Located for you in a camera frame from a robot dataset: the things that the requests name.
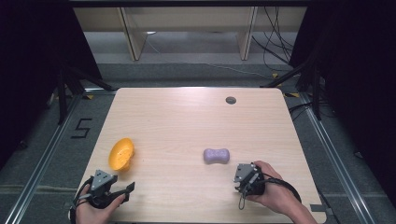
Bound light wooden shelf unit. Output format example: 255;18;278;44
73;7;308;62

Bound person's right hand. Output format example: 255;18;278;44
245;160;301;217

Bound bundle of black floor cables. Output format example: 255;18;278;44
251;7;295;73

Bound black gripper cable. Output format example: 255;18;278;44
68;176;94;224
238;173;303;211

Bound purple soap bar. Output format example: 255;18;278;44
203;147;231;165

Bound person's left hand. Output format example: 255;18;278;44
75;191;126;224

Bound black curtain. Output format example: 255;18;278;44
289;0;396;208
0;0;103;171

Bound black floor cable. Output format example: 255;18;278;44
288;101;331;123

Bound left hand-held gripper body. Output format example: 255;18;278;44
88;169;126;210

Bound grey tape strip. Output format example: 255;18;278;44
309;203;334;217

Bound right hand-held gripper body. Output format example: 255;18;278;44
233;162;266;197

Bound yellow soap dish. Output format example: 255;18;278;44
107;137;135;172

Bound black metal stand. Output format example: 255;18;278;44
260;52;325;121
56;62;117;126

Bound aluminium floor rail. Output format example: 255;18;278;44
2;88;118;224
299;92;376;224

